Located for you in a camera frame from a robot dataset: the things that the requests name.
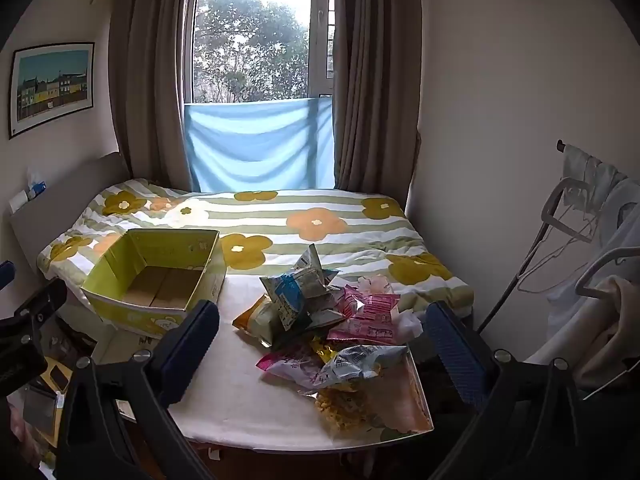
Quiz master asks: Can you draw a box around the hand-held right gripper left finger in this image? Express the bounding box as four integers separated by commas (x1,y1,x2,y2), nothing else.
52,299,221,480

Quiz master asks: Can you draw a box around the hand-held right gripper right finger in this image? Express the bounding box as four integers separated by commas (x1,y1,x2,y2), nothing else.
424,301,608,480

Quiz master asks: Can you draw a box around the yellow cardboard box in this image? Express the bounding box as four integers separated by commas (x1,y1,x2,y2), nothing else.
80,228,228,340

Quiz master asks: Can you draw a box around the pale pink snack packet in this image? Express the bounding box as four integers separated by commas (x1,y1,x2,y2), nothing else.
357,274,396,297

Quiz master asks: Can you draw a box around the yellow brown snack packet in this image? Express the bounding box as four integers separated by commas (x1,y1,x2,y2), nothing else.
312,337,376,433

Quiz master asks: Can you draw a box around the white crumpled wrapper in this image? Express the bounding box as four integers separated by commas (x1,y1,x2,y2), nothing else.
395,307,426,346

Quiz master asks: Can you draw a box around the orange green snack packet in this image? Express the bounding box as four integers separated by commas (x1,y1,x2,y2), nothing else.
232,294,281,348

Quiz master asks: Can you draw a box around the beige headboard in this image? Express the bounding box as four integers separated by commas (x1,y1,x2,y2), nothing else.
9,152,132,281

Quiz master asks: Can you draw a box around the blue grey snack packet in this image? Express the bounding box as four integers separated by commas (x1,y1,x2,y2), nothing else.
305,344,411,393

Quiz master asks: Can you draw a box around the bright pink snack packet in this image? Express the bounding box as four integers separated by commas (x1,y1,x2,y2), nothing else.
327,285,401,346

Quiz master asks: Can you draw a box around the pink white snack packet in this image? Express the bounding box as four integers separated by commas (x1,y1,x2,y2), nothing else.
256,347,336,388

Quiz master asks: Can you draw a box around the black clothes rack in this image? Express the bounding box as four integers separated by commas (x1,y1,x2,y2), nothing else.
475,139,628,335

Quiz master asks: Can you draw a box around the blue white snack packet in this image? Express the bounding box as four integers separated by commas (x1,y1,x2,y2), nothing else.
260,244,346,346

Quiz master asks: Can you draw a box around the white garment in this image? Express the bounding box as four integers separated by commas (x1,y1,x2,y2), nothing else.
545,180,640,356

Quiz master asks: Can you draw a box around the beige garment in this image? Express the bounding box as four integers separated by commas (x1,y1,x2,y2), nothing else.
570,275,640,391

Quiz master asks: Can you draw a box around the floral striped blanket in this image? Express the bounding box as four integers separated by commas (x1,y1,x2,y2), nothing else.
37,178,473,318

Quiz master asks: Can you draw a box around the grey plastic hanger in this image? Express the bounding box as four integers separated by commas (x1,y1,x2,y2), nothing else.
537,177,596,246
575,246,640,301

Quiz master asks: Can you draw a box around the light blue cloth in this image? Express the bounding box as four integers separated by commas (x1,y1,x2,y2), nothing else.
184,96,335,193

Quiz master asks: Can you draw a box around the grey hanging cloth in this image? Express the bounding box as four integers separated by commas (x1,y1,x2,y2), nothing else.
562,145,626,211

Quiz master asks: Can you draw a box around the brown curtain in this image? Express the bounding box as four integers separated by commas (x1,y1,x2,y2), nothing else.
107,0,201,193
332,0,423,193

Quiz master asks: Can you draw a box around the window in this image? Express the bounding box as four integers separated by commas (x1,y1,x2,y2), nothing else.
182,0,336,106

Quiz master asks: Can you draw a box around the white wire hanger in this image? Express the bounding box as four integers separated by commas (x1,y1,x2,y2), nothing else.
517,200,596,293

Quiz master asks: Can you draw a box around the framed wall picture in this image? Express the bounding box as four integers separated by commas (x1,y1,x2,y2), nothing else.
8,41,96,140

